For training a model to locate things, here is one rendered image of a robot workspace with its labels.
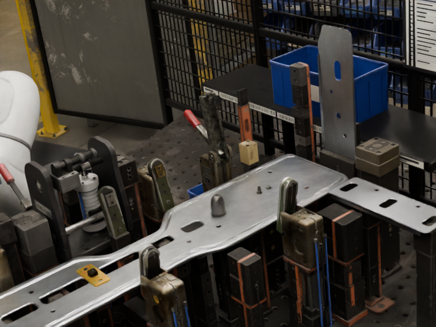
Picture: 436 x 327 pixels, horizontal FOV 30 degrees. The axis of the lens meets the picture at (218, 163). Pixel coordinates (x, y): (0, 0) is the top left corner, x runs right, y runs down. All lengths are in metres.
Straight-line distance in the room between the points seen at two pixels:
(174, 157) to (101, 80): 1.86
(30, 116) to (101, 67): 2.33
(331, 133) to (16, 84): 0.89
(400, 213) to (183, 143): 1.32
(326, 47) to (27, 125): 0.86
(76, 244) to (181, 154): 1.05
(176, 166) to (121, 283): 1.17
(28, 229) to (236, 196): 0.49
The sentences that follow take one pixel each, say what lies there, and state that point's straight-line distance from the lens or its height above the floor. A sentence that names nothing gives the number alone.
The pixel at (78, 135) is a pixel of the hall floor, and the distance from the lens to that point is 5.04.
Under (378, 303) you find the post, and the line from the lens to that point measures 2.06.
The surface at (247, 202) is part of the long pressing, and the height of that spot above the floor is 1.00.
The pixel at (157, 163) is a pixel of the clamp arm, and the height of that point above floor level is 1.10.
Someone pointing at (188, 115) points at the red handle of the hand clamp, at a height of 1.14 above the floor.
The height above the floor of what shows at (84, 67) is 0.47.
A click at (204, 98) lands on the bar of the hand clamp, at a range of 1.96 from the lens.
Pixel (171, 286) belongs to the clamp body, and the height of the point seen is 1.04.
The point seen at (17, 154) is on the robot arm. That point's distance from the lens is 2.29.
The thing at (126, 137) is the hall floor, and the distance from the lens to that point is 4.89.
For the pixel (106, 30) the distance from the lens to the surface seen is 4.52.
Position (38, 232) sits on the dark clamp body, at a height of 1.06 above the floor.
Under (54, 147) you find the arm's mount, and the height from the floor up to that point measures 0.97.
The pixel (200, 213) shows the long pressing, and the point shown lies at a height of 1.00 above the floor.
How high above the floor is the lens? 1.93
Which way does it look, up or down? 26 degrees down
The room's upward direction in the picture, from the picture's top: 7 degrees counter-clockwise
